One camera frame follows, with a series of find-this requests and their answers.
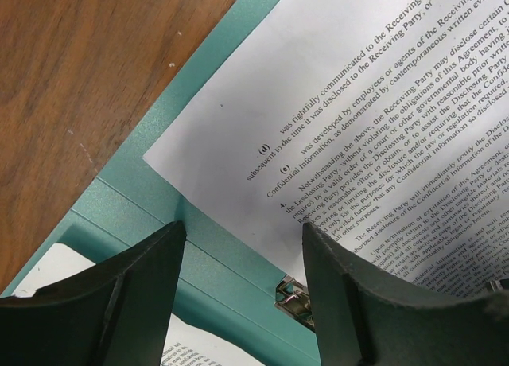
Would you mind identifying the metal folder clip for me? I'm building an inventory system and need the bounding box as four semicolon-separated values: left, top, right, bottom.
274;275;315;332

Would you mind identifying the teal paper folder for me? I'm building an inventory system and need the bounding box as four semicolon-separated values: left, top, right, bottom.
0;0;323;366

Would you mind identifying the printed white paper sheet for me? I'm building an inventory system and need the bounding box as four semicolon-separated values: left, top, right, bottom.
10;242;263;366

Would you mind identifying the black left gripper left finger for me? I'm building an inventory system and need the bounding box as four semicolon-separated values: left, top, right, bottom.
1;221;186;365

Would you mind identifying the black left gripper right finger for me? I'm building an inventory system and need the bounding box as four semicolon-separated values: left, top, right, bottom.
302;223;508;365

